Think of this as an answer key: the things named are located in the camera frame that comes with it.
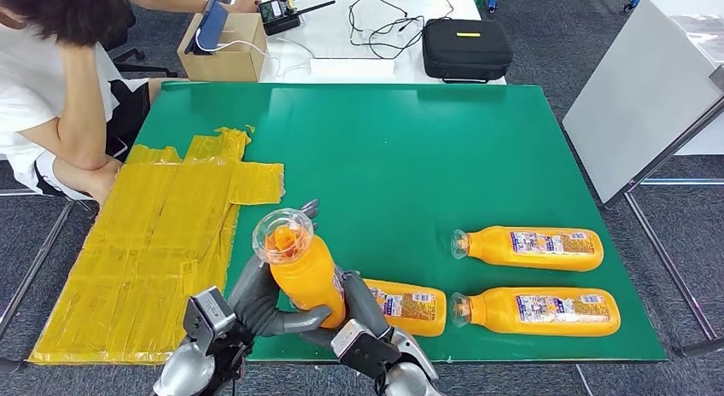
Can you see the yellow taped cardboard sheet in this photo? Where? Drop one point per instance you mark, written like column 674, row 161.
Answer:
column 141, row 241

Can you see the orange Tide detergent bottle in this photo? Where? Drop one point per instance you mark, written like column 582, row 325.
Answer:
column 531, row 249
column 305, row 274
column 413, row 308
column 537, row 313

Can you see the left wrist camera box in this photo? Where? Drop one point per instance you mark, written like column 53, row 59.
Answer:
column 206, row 314

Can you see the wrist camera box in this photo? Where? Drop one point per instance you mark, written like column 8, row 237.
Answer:
column 206, row 314
column 353, row 340

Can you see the blue tablet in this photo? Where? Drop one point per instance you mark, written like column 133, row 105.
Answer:
column 214, row 29

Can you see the white desk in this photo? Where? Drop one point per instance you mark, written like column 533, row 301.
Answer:
column 328, row 37

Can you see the person's left hand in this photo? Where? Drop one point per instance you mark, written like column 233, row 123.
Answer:
column 248, row 2

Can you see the white side table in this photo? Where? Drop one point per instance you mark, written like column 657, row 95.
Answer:
column 687, row 6

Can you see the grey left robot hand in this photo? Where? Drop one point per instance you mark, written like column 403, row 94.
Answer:
column 254, row 294

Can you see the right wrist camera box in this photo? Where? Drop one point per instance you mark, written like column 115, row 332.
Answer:
column 353, row 340

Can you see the brown cardboard box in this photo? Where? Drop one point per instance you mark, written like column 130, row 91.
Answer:
column 232, row 60

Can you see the person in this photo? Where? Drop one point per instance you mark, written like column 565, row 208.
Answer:
column 34, row 99

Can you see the black office chair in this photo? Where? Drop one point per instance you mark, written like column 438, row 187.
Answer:
column 133, row 55

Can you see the black carrying case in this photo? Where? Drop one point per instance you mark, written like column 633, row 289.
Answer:
column 466, row 51

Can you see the green topped work table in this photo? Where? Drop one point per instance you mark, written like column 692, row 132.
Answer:
column 396, row 156

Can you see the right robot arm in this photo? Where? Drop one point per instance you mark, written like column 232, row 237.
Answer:
column 413, row 376

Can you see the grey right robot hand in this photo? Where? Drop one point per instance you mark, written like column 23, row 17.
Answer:
column 365, row 303

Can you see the person's right forearm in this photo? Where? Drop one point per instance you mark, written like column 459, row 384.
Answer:
column 82, row 111

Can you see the black radio controller with antennas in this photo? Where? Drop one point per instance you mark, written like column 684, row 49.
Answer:
column 277, row 17

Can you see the white tilted panel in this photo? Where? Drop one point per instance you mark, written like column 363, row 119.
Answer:
column 639, row 99

